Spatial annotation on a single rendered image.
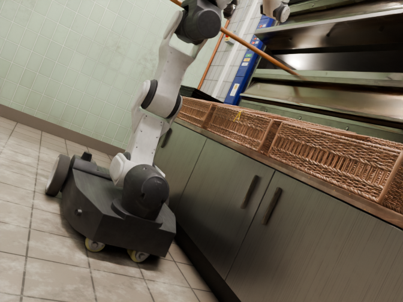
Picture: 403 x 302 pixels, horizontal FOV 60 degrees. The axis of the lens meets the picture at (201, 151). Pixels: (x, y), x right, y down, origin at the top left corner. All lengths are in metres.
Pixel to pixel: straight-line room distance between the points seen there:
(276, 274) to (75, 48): 2.64
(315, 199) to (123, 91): 2.52
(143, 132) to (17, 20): 1.98
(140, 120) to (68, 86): 1.77
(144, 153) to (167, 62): 0.42
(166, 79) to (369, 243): 1.05
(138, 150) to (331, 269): 0.92
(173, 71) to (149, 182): 0.56
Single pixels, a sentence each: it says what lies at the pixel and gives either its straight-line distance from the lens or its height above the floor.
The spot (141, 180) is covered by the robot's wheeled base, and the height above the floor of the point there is 0.32.
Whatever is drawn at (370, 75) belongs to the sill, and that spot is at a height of 1.16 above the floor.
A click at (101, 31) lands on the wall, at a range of 3.32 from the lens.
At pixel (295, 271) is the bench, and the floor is 0.31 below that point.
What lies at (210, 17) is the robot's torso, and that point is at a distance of 1.48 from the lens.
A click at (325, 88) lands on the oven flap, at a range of 2.15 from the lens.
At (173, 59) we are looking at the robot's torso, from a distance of 1.61.
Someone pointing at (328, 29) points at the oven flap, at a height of 1.38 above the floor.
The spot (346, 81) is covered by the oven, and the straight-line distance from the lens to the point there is 2.04.
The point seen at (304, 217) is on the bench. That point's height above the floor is 0.45.
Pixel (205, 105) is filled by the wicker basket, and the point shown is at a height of 0.71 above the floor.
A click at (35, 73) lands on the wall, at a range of 3.28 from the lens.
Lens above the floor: 0.57
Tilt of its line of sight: 3 degrees down
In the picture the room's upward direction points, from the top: 24 degrees clockwise
